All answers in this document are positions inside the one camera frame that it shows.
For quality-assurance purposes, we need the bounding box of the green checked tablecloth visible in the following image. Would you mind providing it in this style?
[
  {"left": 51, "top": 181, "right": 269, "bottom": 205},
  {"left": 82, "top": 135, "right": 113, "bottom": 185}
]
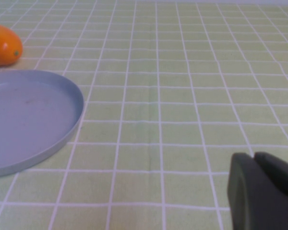
[{"left": 0, "top": 1, "right": 288, "bottom": 230}]

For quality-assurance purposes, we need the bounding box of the blue round plate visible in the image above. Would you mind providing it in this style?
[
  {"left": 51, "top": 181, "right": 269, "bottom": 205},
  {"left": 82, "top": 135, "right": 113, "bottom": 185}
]
[{"left": 0, "top": 69, "right": 84, "bottom": 179}]

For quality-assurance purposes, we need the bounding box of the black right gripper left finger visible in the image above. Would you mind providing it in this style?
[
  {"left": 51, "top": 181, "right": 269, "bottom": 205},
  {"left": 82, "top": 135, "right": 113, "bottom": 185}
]
[{"left": 227, "top": 152, "right": 288, "bottom": 230}]

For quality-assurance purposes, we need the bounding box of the orange-blushed plastic mango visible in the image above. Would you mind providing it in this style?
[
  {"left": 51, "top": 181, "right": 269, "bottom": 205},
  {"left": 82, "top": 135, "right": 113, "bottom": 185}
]
[{"left": 0, "top": 23, "right": 23, "bottom": 68}]

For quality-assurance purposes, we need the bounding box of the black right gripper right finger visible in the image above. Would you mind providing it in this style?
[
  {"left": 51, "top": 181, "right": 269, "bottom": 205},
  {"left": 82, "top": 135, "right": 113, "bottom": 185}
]
[{"left": 253, "top": 151, "right": 288, "bottom": 199}]

